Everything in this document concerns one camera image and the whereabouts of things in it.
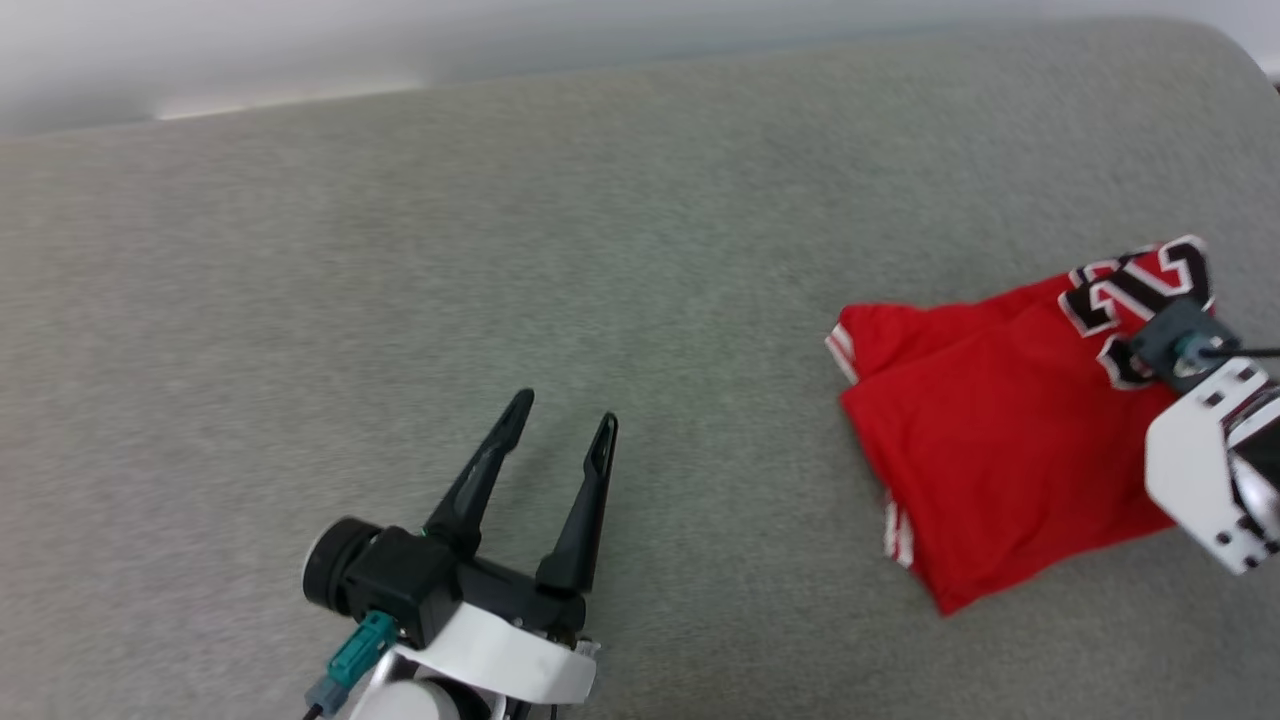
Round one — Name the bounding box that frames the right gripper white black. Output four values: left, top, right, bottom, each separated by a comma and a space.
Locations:
1144, 358, 1280, 577

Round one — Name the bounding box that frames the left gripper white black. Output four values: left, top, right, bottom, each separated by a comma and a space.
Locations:
302, 388, 620, 707

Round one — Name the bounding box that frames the red white basketball jersey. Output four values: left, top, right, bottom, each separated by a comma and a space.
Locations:
825, 235, 1216, 616

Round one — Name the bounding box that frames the grey fabric sofa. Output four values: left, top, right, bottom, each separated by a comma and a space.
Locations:
0, 15, 1280, 720

